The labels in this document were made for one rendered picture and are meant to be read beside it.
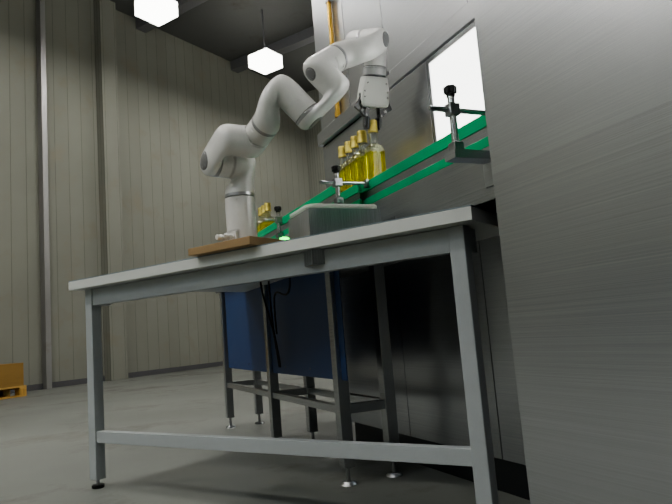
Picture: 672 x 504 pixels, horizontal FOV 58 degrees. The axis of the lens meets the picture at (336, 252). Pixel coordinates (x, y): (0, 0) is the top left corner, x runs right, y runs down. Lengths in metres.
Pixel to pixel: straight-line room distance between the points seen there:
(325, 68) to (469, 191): 0.59
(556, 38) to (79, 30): 10.25
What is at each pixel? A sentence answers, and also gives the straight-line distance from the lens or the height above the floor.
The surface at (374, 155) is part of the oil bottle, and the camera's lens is 2.01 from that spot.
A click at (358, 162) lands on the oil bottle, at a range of 2.07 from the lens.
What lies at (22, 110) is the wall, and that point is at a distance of 9.96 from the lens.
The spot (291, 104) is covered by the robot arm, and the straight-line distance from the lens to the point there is 1.78.
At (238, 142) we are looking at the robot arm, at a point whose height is 1.06.
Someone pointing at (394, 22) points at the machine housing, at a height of 1.57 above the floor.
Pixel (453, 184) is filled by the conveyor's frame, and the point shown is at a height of 0.83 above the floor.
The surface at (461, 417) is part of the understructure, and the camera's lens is 1.95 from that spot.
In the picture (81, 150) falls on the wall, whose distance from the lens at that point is 10.27.
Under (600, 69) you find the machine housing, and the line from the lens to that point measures 0.99.
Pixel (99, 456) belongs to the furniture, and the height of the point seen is 0.11.
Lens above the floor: 0.49
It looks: 7 degrees up
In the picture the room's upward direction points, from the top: 5 degrees counter-clockwise
